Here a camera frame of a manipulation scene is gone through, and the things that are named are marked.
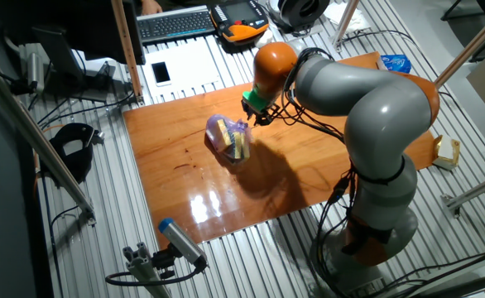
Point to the yellow green scrub sponge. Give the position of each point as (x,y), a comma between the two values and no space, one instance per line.
(224,134)
(241,145)

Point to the long aluminium frame bar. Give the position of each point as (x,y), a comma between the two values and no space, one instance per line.
(35,140)

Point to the black curved headset object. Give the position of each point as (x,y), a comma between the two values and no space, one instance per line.
(75,153)

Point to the white paper sheets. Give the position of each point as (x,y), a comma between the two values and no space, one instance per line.
(188,66)

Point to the white smartphone with dark screen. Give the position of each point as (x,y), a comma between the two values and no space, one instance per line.
(161,73)

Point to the wood coloured frame post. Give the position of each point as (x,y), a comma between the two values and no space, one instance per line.
(127,54)

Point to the person's bare hand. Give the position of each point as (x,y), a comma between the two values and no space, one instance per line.
(151,6)

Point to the short aluminium frame bar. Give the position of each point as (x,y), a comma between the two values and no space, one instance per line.
(474,192)

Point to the black computer monitor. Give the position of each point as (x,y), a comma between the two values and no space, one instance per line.
(81,29)

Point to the white crumpled paper towel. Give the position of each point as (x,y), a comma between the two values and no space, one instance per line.
(342,14)

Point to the black round spool device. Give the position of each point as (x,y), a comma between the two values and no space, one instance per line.
(302,11)

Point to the blue snack packet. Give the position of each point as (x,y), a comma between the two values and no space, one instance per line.
(396,64)

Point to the aluminium frame post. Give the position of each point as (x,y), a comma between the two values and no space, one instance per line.
(472,43)
(344,22)

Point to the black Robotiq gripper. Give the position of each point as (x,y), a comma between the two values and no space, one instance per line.
(259,111)

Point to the small silver cylinder camera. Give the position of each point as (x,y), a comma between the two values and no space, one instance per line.
(35,72)

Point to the black computer keyboard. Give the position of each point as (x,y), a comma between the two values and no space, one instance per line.
(176,25)

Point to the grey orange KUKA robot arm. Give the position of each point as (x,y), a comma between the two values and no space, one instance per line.
(375,120)

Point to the yellow white cardboard box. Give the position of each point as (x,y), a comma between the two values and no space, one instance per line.
(447,153)

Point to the purple plastic bag of sponges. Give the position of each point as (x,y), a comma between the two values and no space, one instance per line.
(215,128)

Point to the brown wooden board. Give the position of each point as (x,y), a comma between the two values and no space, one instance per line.
(193,165)

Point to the grey aluminium profile mount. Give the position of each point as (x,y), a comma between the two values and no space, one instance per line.
(143,269)

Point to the silver camera with blue cap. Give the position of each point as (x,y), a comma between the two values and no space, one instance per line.
(182,242)

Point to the orange black teach pendant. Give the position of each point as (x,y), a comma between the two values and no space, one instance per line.
(238,18)

